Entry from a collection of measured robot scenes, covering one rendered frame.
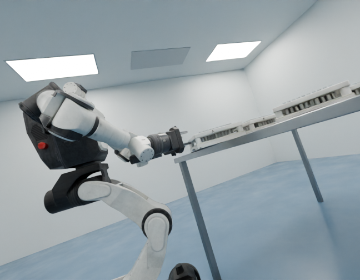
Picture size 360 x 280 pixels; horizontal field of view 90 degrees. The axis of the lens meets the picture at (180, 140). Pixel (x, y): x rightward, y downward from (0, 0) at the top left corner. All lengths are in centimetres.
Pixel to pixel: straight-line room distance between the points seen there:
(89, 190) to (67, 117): 43
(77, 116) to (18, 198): 401
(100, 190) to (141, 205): 20
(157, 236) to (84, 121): 58
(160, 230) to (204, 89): 452
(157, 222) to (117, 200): 21
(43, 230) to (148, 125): 281
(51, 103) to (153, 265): 77
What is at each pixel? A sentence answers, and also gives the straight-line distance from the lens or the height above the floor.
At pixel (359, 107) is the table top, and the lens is 58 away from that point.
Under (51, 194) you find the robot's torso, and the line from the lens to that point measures 106.
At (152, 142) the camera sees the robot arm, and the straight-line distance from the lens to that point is 73.
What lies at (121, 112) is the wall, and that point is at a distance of 438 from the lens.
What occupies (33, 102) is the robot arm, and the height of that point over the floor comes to 117.
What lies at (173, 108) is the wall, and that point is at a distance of 458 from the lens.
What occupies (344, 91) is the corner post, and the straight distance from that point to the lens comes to 85.
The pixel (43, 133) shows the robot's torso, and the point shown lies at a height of 111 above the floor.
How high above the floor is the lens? 81
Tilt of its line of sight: 6 degrees up
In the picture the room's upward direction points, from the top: 17 degrees counter-clockwise
